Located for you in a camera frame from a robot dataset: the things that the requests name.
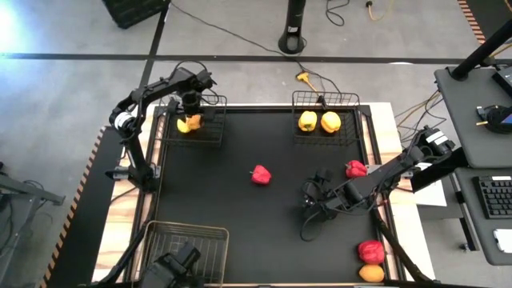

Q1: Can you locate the grey metal stand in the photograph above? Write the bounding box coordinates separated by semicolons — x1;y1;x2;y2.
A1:
0;159;67;288

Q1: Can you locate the black table mat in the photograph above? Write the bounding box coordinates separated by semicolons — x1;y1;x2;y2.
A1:
154;110;377;283

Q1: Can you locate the black striped-edge floor mat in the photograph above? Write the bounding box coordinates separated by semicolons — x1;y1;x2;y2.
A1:
39;126;129;288
458;0;512;45

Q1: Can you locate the black round device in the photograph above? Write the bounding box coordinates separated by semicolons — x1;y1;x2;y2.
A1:
475;104;512;135

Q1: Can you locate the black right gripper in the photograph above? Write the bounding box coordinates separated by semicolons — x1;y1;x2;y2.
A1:
302;167;339;219

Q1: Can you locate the grey desk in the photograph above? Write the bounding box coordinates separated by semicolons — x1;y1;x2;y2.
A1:
454;166;512;267
434;66;512;169

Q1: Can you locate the black plastic crate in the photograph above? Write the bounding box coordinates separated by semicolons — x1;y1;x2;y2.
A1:
102;0;171;30

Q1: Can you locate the yellow bell pepper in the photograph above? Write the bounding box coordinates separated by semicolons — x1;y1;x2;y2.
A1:
298;110;318;133

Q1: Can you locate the black boxy device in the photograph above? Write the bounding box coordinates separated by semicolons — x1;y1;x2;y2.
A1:
139;242;202;288

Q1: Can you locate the floor cable bundle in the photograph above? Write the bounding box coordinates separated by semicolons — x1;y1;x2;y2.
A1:
394;90;449;145

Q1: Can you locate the black wire basket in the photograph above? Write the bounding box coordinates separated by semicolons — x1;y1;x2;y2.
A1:
158;94;228;148
291;90;361;147

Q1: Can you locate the black pole stand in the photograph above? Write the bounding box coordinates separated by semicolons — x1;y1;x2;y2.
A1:
278;0;308;55

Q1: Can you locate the yellow floor cable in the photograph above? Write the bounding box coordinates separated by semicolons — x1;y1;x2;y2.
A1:
366;0;395;22

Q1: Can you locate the long black floor cable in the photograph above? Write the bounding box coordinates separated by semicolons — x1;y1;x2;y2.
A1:
170;1;343;97

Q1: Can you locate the red bell pepper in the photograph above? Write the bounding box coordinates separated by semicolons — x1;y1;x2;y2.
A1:
357;239;386;266
345;159;369;179
250;164;273;186

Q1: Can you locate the looped black floor cable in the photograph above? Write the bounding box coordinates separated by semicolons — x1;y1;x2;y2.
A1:
326;0;351;27

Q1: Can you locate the pale metal wire basket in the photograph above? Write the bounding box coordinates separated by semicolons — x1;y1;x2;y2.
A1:
138;220;230;286

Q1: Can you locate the orange-yellow bell pepper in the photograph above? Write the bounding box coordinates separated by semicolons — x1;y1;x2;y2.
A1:
320;110;342;134

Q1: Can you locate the yellow power plug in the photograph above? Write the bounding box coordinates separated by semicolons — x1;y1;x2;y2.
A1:
296;70;321;95

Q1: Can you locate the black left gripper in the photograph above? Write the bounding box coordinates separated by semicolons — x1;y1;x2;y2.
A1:
180;90;218;123

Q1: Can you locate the black keyboard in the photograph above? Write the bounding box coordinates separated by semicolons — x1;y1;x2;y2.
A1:
472;174;512;220

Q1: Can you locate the white paper sheet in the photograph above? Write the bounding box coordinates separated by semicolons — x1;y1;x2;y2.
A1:
411;179;448;208

